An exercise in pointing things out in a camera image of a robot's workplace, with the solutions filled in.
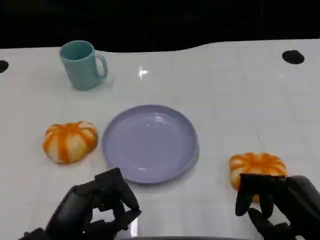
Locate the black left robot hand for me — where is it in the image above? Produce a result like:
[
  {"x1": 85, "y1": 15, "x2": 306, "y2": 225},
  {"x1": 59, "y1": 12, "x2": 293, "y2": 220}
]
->
[{"x1": 44, "y1": 167, "x2": 143, "y2": 240}]

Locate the lilac plate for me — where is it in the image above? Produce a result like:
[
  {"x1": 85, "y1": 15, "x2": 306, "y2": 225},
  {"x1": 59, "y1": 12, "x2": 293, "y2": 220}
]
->
[{"x1": 101, "y1": 104, "x2": 200, "y2": 185}]

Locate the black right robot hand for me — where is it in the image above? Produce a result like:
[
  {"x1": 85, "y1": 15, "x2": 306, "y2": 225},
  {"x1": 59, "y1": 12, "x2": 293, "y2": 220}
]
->
[{"x1": 235, "y1": 173, "x2": 320, "y2": 240}]

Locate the pale green mug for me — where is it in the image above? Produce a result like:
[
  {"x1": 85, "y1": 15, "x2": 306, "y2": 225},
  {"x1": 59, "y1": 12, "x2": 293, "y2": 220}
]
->
[{"x1": 59, "y1": 40, "x2": 109, "y2": 91}]

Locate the orange white toy bread roll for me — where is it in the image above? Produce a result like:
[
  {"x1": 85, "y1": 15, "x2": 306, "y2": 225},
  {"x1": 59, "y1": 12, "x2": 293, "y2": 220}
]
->
[
  {"x1": 229, "y1": 152, "x2": 288, "y2": 203},
  {"x1": 42, "y1": 120, "x2": 99, "y2": 165}
]

